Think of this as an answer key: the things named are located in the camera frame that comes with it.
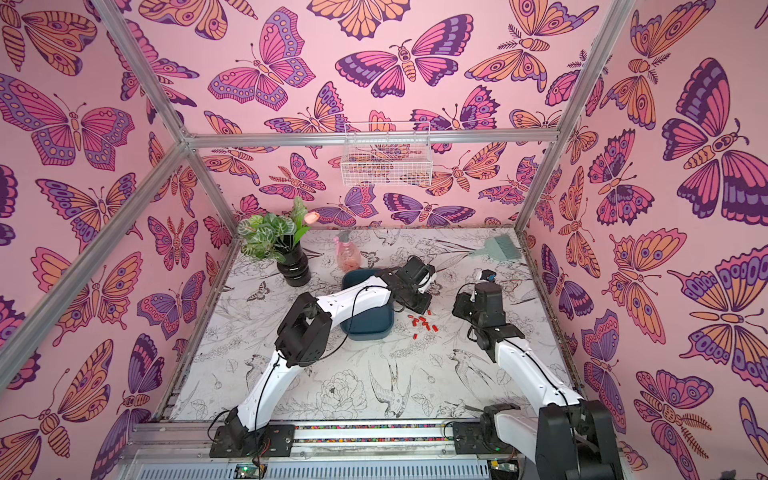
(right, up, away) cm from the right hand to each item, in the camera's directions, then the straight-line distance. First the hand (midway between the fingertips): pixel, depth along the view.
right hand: (455, 296), depth 87 cm
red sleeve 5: (-12, -7, +7) cm, 16 cm away
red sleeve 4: (-11, -13, +5) cm, 18 cm away
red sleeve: (-8, -10, +7) cm, 15 cm away
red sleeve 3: (-5, -11, +6) cm, 13 cm away
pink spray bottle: (-34, +12, +21) cm, 42 cm away
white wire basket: (-20, +44, +8) cm, 49 cm away
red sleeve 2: (-7, -11, +7) cm, 15 cm away
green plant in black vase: (-52, +17, -2) cm, 55 cm away
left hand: (-6, -4, +7) cm, 10 cm away
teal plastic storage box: (-26, -10, +7) cm, 29 cm away
